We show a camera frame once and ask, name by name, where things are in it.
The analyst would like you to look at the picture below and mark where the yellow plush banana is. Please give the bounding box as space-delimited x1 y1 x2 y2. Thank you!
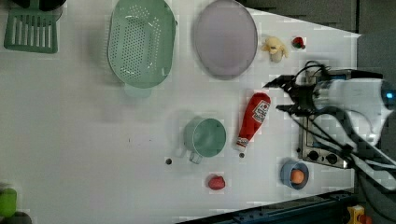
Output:
261 36 289 63

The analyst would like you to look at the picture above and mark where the small red strawberry toy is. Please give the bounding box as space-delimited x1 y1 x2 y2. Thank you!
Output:
291 36 305 49

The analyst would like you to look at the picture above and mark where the red plush ketchup bottle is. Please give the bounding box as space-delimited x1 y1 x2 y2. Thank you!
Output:
235 92 271 152

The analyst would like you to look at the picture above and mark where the blue small bowl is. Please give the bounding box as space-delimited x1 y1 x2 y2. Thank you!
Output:
279 160 309 189

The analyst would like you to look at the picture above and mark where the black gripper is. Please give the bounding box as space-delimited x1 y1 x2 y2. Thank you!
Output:
264 75 317 117

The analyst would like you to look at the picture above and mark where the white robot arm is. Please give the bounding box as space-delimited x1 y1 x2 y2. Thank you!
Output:
265 76 395 146

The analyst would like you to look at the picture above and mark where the blue metal frame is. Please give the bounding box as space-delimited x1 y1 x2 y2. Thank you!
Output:
178 190 357 224

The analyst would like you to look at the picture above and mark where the green measuring cup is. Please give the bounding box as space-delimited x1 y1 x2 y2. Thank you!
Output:
183 117 227 164

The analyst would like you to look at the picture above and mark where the bright green object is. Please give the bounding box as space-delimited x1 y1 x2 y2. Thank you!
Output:
0 189 17 217

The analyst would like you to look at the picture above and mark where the red tomato toy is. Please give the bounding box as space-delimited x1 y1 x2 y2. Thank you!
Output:
208 175 226 190

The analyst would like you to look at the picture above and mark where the lavender oval plate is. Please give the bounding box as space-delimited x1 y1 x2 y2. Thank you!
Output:
193 0 258 79

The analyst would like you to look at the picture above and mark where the green perforated colander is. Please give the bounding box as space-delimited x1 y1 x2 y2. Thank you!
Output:
107 0 177 98

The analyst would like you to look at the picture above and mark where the black toaster oven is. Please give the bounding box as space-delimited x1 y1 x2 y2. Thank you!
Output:
299 69 384 169

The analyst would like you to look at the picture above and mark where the green slotted rack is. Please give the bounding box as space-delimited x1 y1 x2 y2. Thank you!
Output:
4 0 58 54

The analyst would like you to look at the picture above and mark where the orange ball in bowl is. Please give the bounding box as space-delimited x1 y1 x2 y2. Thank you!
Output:
290 169 304 184

